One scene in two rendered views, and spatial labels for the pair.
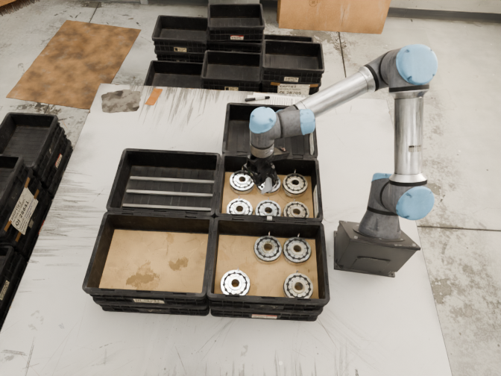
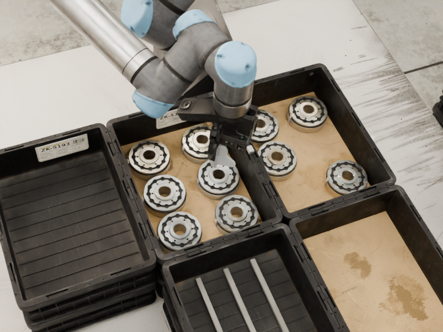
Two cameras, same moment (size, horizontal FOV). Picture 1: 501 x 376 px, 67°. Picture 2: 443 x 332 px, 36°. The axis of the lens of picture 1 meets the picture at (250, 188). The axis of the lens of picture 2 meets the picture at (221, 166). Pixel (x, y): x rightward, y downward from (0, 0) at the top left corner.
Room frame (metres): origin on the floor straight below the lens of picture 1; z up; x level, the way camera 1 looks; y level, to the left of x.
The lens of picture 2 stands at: (1.18, 0.72, 2.26)
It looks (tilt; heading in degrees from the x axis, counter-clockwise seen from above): 56 degrees down; 242
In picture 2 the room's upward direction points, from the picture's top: 8 degrees clockwise
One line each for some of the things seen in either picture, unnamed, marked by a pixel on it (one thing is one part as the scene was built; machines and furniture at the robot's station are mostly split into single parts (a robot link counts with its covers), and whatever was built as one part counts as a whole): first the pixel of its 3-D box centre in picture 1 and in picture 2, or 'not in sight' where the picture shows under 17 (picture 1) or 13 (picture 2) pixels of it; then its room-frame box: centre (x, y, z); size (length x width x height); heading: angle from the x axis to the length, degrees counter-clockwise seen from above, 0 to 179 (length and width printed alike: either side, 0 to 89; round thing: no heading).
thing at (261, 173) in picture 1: (259, 163); (233, 122); (0.77, -0.03, 1.14); 0.09 x 0.08 x 0.12; 137
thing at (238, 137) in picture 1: (269, 138); (68, 220); (1.14, -0.07, 0.87); 0.40 x 0.30 x 0.11; 91
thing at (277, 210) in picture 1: (268, 211); (218, 176); (0.76, -0.08, 0.86); 0.10 x 0.10 x 0.01
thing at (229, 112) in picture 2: (262, 146); (233, 97); (0.78, -0.03, 1.22); 0.08 x 0.08 x 0.05
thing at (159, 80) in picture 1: (177, 87); not in sight; (2.12, 0.58, 0.26); 0.40 x 0.30 x 0.23; 91
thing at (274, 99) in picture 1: (276, 108); not in sight; (1.50, -0.12, 0.70); 0.33 x 0.23 x 0.01; 91
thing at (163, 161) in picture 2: (295, 183); (149, 156); (0.90, -0.18, 0.86); 0.10 x 0.10 x 0.01
